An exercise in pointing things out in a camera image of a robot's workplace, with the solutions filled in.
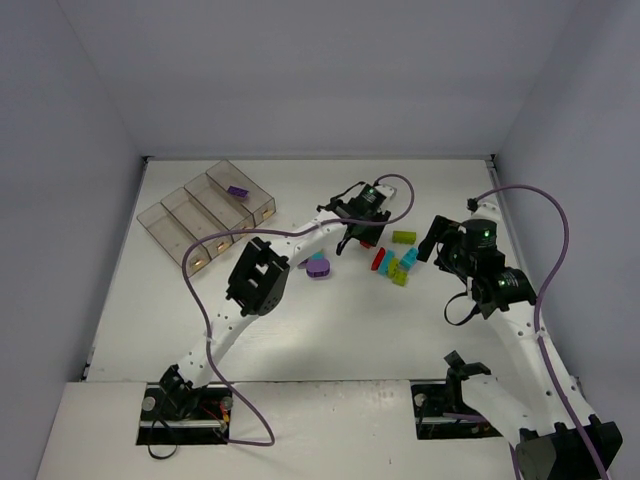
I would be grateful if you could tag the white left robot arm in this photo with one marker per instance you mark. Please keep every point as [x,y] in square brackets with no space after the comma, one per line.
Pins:
[257,282]

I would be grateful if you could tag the red arched lego piece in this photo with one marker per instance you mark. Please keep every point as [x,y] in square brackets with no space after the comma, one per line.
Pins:
[378,259]

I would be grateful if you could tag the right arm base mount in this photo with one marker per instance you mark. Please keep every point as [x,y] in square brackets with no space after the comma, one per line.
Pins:
[439,410]

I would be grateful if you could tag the green long lego brick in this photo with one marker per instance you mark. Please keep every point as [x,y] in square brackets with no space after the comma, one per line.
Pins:
[404,237]

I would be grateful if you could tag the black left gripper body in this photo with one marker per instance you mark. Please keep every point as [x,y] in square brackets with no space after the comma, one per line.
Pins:
[363,231]

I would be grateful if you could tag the cyan curved lego brick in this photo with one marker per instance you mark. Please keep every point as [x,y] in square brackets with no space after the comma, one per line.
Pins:
[409,259]

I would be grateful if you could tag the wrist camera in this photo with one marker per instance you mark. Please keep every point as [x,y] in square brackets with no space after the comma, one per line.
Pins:
[481,209]
[388,191]

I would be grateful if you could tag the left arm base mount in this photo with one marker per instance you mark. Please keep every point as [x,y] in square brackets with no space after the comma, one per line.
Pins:
[198,418]

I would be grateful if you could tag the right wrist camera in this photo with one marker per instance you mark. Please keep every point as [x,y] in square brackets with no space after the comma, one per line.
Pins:
[481,209]

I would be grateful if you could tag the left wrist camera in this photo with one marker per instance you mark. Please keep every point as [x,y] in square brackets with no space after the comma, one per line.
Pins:
[388,191]

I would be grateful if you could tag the cyan arched lego piece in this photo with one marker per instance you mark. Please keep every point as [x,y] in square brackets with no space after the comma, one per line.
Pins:
[385,263]

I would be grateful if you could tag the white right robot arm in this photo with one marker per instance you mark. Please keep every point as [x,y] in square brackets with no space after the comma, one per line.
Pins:
[555,433]

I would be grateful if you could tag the green square lego brick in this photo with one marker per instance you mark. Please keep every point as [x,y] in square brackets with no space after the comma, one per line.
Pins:
[400,278]

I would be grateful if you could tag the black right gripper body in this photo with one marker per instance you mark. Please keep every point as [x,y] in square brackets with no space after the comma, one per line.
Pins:
[436,236]

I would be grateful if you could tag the purple lego in bin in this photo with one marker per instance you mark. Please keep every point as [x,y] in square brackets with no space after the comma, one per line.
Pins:
[238,192]

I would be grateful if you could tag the green arched lego piece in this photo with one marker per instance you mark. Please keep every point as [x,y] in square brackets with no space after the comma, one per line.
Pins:
[392,268]

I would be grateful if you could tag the lilac oval lego piece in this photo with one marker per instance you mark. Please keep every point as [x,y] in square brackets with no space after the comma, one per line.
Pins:
[318,267]

